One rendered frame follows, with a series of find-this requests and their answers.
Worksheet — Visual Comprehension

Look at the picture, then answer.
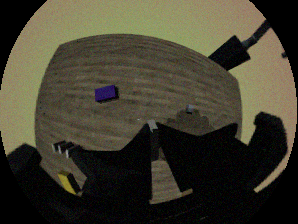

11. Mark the yellow rectangular block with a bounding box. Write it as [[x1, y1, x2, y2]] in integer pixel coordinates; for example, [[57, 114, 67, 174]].
[[57, 171, 80, 194]]

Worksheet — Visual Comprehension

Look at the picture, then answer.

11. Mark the white domino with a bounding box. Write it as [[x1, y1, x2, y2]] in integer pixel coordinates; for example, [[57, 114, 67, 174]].
[[59, 141, 72, 155], [146, 120, 160, 161], [65, 144, 80, 159], [52, 141, 65, 152]]

